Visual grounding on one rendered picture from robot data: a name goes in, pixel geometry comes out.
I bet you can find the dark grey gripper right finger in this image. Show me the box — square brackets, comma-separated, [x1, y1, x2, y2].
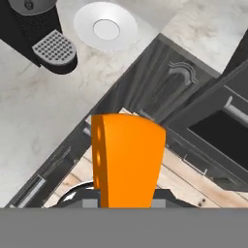
[150, 189, 199, 209]

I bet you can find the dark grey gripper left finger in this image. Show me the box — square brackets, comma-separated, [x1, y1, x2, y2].
[60, 188, 102, 209]

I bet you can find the orange cheese wedge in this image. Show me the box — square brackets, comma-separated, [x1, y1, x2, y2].
[90, 112, 168, 209]

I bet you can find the black round object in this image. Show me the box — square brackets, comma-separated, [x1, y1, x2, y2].
[57, 180, 97, 205]

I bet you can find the dark grey drawer front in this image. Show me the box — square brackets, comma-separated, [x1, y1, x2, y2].
[4, 119, 94, 209]

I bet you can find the dark grey oven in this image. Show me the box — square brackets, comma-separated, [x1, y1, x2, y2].
[163, 59, 248, 194]

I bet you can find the dark grey cupboard door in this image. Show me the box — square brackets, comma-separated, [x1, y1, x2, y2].
[87, 32, 224, 127]

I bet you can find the black coffee machine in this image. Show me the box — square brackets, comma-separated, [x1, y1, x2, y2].
[0, 0, 78, 76]

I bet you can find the white round plate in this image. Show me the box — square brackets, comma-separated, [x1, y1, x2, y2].
[73, 1, 140, 53]

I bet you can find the silver drawer handle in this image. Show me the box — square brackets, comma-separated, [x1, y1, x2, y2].
[15, 174, 47, 209]

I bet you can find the silver oven handle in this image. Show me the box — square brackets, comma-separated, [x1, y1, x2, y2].
[222, 95, 248, 126]

